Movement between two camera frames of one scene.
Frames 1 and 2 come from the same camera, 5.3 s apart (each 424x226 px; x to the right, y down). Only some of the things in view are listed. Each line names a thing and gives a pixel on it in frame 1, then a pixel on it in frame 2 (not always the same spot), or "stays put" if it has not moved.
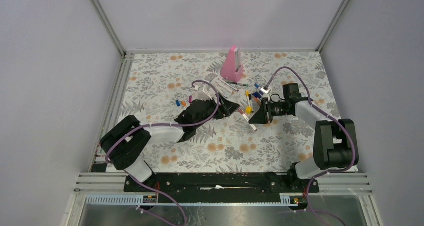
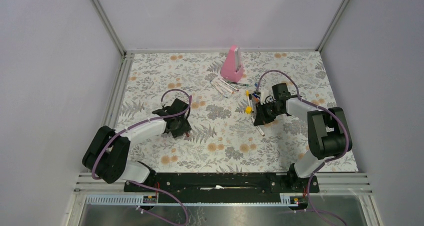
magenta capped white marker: (235, 88) stays put
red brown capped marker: (244, 115) -> (260, 131)
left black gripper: (226, 107) -> (185, 128)
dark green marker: (238, 83) stays put
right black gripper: (264, 115) stays put
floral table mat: (158, 86) stays put
